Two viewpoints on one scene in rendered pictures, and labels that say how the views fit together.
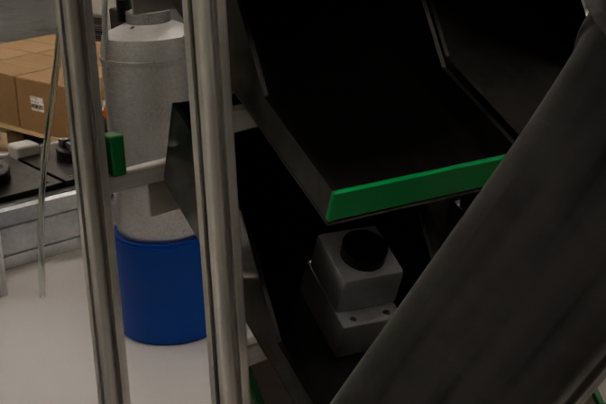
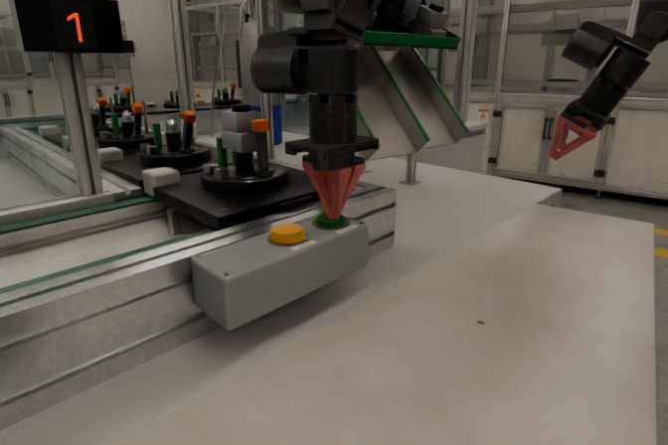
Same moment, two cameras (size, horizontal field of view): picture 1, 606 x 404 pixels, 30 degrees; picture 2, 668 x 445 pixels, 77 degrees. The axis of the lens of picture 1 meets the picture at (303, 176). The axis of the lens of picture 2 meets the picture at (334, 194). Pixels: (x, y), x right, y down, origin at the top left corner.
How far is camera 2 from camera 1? 0.46 m
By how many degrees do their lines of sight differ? 7
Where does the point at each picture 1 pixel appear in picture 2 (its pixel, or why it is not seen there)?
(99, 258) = (262, 16)
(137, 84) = (252, 42)
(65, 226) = (217, 122)
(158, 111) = not seen: hidden behind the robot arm
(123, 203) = (246, 90)
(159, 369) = not seen: hidden behind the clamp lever
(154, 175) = not seen: outside the picture
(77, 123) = not seen: outside the picture
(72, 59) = not seen: outside the picture
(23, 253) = (202, 130)
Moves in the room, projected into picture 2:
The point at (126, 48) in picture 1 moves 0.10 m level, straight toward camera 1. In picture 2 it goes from (250, 28) to (251, 25)
